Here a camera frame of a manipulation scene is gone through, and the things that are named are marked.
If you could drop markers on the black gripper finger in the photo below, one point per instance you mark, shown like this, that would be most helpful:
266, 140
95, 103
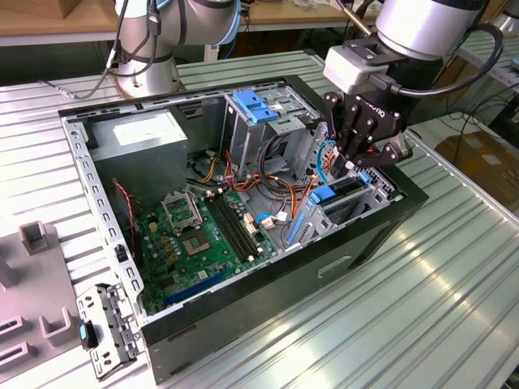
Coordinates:
338, 121
389, 156

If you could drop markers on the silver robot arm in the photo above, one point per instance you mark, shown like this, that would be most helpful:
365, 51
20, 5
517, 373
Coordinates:
425, 24

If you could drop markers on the grey metal disk bay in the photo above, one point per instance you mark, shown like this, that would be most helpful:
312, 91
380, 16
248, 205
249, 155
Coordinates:
377, 198

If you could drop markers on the blue optical drive carrier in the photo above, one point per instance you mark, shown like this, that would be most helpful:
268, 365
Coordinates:
253, 107

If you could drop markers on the grey optical drive cage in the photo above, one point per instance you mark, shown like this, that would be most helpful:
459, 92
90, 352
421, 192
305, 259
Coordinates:
247, 138

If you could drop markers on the wooden desk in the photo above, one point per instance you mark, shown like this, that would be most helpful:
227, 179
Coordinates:
284, 16

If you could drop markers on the metal slat side table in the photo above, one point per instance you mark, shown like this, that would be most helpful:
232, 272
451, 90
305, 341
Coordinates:
507, 73

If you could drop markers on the black RAM slot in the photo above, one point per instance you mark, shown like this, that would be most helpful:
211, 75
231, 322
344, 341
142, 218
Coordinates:
237, 223
225, 227

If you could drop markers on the green motherboard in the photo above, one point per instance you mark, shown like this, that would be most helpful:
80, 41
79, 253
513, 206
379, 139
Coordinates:
219, 259

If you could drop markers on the black open PC case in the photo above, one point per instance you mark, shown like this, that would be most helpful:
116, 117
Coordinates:
284, 308

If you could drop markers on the grey power supply unit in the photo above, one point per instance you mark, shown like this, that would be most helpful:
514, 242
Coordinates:
142, 162

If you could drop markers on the blue expansion slot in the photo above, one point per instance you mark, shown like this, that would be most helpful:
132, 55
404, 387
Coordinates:
194, 289

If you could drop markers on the black case fan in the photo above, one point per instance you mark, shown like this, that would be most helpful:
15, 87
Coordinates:
125, 227

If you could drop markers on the small brown cardboard box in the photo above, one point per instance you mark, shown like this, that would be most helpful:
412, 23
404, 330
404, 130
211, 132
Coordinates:
81, 8

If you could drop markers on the black latch with blue tab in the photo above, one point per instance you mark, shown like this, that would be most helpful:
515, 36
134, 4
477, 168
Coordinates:
89, 338

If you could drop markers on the grey parts rack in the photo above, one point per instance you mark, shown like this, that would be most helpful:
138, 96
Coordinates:
36, 283

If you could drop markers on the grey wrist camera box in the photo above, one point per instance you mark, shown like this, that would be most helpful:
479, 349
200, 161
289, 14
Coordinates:
344, 67

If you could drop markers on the grey expansion card bracket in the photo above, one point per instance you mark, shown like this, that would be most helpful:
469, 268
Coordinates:
91, 300

